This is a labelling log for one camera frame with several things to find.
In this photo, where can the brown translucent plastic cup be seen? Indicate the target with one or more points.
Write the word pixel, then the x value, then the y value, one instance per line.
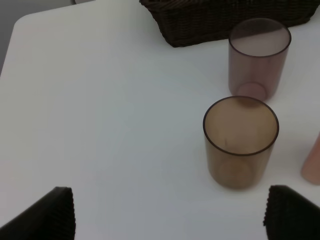
pixel 240 133

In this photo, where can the pink liquid bottle white cap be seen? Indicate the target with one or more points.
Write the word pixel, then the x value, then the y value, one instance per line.
pixel 311 168

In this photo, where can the purple translucent plastic cup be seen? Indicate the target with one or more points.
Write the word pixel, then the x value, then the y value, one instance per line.
pixel 257 53

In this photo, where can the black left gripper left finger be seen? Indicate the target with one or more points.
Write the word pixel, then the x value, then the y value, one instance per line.
pixel 50 218

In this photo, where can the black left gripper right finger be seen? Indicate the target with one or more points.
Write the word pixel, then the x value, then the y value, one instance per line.
pixel 290 216

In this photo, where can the dark brown wicker basket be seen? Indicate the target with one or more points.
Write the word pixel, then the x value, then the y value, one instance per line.
pixel 184 23

